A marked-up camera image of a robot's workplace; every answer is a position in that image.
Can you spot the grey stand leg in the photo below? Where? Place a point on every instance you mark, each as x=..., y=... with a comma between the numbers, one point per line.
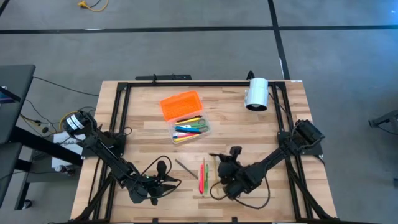
x=385, y=119

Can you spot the green pen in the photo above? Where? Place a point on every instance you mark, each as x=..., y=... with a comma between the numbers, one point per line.
x=206, y=183

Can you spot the white labelled box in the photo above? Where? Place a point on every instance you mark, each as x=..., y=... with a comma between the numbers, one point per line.
x=62, y=155

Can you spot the white table label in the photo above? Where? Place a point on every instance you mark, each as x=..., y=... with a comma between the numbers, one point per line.
x=296, y=81

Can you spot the black bar device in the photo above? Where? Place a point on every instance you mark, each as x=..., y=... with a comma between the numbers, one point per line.
x=168, y=77

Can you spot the dark grey desk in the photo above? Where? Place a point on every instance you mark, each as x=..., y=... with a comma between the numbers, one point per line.
x=15, y=77

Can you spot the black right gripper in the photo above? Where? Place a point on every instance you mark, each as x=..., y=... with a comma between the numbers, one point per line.
x=234, y=175

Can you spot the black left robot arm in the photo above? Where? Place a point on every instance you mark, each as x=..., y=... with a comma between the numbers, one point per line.
x=105, y=149

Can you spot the clear box with orange lid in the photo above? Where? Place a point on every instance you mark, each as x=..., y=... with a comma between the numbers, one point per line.
x=182, y=105

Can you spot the black table clamp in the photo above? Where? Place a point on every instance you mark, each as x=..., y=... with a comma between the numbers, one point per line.
x=234, y=220
x=155, y=221

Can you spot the blue pen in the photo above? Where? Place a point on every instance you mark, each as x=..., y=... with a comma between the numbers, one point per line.
x=186, y=129

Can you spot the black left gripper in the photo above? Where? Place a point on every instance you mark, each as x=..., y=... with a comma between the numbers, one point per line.
x=146, y=188

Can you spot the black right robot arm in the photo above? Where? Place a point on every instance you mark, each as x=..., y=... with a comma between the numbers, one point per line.
x=280, y=155

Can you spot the thin pink pencil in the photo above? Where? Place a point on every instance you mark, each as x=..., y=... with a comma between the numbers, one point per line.
x=186, y=136

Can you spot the black pen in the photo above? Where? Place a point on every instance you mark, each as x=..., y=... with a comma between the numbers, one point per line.
x=189, y=118

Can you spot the tablet with blue screen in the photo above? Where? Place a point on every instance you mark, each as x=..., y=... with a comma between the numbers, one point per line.
x=6, y=96

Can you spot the yellow highlighter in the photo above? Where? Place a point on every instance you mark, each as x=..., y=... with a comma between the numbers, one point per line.
x=189, y=120

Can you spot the black aluminium table frame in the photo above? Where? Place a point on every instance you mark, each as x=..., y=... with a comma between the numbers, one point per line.
x=202, y=84

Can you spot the pink highlighter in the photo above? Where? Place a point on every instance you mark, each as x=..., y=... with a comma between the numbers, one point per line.
x=201, y=183

